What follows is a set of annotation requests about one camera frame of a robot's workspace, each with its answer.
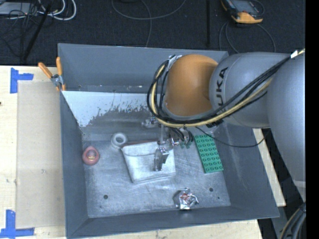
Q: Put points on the green studded flat block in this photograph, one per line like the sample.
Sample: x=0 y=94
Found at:
x=208 y=155

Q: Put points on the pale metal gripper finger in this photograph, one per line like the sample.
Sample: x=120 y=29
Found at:
x=165 y=157
x=157 y=161

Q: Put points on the white folded cloth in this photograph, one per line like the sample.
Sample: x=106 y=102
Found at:
x=142 y=165

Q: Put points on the grey metal bin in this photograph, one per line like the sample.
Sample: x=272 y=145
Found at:
x=114 y=195

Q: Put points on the crumpled silver foil packet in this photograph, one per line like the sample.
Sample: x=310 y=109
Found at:
x=185 y=199

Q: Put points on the pale flat board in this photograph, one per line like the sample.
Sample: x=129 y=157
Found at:
x=37 y=146

